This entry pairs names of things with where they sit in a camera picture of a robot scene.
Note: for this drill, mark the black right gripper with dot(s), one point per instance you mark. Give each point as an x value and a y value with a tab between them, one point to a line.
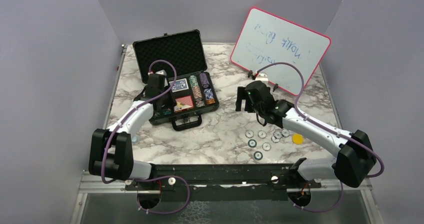
242	94

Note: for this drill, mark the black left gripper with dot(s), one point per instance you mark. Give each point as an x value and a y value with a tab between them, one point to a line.
171	102

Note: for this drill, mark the blue playing card deck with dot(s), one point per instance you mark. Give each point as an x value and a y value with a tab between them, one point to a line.
180	85

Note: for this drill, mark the red playing card deck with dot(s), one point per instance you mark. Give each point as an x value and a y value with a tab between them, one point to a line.
183	103

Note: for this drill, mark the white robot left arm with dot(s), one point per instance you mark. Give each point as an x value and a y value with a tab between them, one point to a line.
111	150

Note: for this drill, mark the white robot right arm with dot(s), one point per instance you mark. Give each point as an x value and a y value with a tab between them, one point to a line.
352	157

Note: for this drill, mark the black poker set case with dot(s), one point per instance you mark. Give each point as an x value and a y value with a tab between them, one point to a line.
178	61

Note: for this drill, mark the green white chip stack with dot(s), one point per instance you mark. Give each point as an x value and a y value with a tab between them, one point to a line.
193	81

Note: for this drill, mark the blue white chip stack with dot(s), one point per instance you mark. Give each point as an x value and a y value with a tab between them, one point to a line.
209	96

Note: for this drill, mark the orange blue chip stack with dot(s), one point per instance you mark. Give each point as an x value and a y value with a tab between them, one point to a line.
197	93

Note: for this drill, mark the green blue poker chip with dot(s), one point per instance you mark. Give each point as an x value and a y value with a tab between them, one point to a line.
252	143
258	155

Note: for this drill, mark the purple chip stack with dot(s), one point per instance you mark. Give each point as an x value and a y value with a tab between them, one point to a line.
204	81

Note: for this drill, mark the mixed small chip stack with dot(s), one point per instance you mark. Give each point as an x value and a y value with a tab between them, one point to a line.
200	104

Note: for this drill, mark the light blue small container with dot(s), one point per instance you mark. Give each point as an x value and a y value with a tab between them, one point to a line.
134	139

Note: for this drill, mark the yellow round button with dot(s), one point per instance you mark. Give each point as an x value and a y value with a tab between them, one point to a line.
297	139

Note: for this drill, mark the pink framed whiteboard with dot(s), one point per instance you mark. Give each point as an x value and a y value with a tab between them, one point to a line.
286	52

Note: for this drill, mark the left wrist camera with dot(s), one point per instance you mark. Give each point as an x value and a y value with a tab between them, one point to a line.
161	74

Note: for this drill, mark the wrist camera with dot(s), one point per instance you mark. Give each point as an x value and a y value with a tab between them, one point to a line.
261	77
161	74

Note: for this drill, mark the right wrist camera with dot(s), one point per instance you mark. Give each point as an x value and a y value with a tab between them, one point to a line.
261	77

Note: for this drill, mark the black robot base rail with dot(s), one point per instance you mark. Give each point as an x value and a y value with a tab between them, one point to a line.
222	182

